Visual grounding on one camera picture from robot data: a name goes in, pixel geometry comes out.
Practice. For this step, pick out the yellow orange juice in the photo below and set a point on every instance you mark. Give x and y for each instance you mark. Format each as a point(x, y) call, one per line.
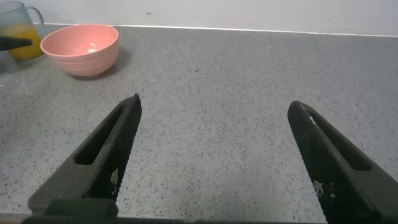
point(26, 51)

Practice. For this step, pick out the pink bowl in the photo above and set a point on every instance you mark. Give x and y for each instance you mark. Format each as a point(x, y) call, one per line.
point(84, 62)

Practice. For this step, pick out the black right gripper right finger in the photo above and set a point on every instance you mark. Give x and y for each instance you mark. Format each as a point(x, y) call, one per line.
point(335, 168)

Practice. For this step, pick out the clear blue ribbed cup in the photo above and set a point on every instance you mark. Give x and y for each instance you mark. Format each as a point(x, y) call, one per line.
point(12, 15)

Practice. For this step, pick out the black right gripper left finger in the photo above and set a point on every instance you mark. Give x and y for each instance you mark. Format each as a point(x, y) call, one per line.
point(112, 155)

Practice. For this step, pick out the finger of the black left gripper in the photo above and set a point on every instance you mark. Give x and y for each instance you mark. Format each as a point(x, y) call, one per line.
point(12, 43)

